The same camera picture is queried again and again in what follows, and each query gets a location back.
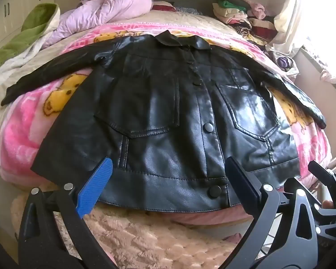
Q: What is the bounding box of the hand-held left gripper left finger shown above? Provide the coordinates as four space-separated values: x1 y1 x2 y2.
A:
18 157 114 269

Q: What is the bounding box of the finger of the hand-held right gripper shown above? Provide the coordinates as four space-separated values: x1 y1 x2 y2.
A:
308 161 336 194
283 177 325 219

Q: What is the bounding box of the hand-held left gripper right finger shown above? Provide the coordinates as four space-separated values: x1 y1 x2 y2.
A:
225 156 318 269

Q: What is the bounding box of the black leather jacket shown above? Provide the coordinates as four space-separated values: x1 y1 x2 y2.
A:
1 32 327 212

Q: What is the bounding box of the bag of clothes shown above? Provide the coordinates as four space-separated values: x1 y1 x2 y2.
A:
269 50 300 76

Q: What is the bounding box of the pile of folded clothes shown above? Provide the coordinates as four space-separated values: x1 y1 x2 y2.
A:
211 0 278 48

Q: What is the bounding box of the beige fluffy rug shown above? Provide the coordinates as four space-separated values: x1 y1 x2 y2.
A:
11 193 258 269

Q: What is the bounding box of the pink printed blanket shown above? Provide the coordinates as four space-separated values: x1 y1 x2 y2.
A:
0 22 332 225

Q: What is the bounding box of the window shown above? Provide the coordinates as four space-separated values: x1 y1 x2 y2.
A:
297 0 336 76

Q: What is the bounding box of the cream curtain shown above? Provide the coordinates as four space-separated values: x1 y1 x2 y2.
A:
266 0 311 56

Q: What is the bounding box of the green and white blanket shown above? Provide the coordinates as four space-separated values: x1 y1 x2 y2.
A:
0 3 62 98

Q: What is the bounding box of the lilac padded quilt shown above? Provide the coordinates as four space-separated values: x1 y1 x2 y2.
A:
42 0 153 49

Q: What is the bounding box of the blue patterned cloth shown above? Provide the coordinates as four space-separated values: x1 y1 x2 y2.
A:
174 6 202 14

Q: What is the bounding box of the dark red pillow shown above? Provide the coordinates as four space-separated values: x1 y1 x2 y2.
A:
151 1 177 13

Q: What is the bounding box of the white wardrobe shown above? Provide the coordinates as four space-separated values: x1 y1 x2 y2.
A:
0 0 84 54

